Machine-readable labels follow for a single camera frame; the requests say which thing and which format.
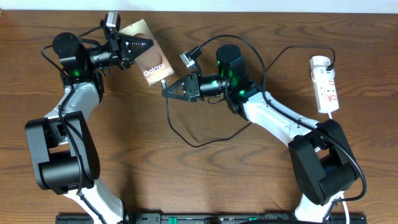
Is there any white power strip cord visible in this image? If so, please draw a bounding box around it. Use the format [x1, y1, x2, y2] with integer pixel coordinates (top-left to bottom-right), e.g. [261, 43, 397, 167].
[327, 112, 351, 224]

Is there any black left camera cable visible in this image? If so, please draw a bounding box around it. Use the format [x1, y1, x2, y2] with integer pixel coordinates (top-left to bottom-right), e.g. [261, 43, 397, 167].
[39, 26, 124, 224]

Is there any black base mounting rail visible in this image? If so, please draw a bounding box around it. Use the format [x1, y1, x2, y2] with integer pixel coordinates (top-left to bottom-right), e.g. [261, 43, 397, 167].
[55, 213, 368, 224]

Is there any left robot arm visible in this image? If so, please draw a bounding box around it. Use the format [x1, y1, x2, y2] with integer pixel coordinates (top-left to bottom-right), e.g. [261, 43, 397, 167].
[25, 28, 154, 223]

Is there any black right camera cable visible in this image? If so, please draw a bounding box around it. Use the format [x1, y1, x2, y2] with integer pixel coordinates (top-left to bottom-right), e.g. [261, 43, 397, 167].
[190, 34, 368, 224]

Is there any white USB charger plug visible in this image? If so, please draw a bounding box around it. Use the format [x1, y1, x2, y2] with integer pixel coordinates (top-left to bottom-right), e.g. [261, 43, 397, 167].
[310, 55, 333, 71]

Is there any white power strip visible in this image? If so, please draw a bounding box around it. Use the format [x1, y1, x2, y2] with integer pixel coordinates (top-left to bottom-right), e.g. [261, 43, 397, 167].
[311, 67, 339, 114]

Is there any black USB charging cable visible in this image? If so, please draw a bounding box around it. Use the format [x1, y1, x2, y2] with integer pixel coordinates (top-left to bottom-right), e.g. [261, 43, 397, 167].
[160, 45, 336, 148]

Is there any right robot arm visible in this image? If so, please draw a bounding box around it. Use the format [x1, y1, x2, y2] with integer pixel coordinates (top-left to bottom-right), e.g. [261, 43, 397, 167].
[161, 44, 364, 223]

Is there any black camera cable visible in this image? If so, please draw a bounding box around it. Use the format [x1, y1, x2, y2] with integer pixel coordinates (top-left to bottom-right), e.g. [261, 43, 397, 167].
[190, 34, 368, 224]
[39, 26, 124, 224]

